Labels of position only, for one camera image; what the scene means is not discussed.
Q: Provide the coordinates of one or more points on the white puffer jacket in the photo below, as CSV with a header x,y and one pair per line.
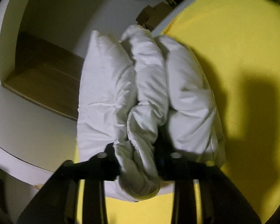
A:
x,y
132,87

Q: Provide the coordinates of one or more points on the wooden wardrobe door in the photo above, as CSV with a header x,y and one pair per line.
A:
x,y
46,75

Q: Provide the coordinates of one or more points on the yellow table cloth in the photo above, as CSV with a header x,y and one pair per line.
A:
x,y
237,44

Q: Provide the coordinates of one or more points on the brown cardboard boxes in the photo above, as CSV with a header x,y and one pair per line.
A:
x,y
150,17

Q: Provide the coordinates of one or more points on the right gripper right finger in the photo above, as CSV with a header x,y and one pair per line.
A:
x,y
202,193

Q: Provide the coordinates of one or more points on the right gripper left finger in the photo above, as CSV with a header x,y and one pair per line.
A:
x,y
57,200

